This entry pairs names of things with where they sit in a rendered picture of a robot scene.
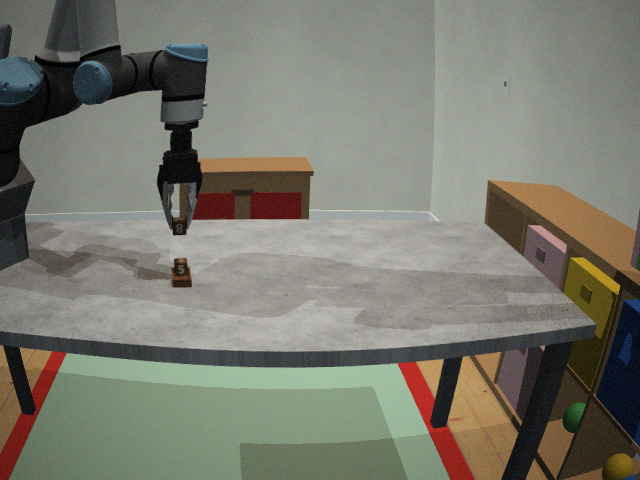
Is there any brown wooden cube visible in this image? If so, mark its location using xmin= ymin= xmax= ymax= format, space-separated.
xmin=174 ymin=258 xmax=188 ymax=276
xmin=172 ymin=217 xmax=187 ymax=236

